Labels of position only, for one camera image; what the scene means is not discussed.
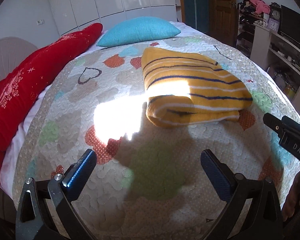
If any teal curtain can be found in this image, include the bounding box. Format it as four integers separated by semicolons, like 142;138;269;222
184;0;209;33

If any red embroidered pillow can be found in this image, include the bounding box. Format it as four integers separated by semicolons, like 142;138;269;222
0;23;103;170

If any wooden door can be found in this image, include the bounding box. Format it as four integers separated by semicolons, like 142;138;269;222
208;0;238;46

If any yellow striped knit sweater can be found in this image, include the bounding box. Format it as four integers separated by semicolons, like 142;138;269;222
141;47;253;127

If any person right hand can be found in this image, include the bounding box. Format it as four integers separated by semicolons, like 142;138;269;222
282;171;300;222

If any turquoise pillow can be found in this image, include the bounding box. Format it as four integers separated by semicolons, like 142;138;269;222
97;16;181;48

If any white shelf unit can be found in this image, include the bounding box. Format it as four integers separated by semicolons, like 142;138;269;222
236;0;300;101

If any white glossy wardrobe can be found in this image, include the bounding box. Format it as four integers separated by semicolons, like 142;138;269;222
49;0;177;35

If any round dark clock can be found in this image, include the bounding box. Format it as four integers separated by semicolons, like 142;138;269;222
270;9;281;22

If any round back white chair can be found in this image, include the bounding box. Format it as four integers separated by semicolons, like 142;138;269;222
0;37;38;81

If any pink clothes pile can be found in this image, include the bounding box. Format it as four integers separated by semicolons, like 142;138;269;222
250;0;270;15

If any black television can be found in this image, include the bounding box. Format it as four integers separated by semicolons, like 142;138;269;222
280;5;300;45

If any purple square clock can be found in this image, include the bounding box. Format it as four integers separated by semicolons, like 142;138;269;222
267;18;280;33

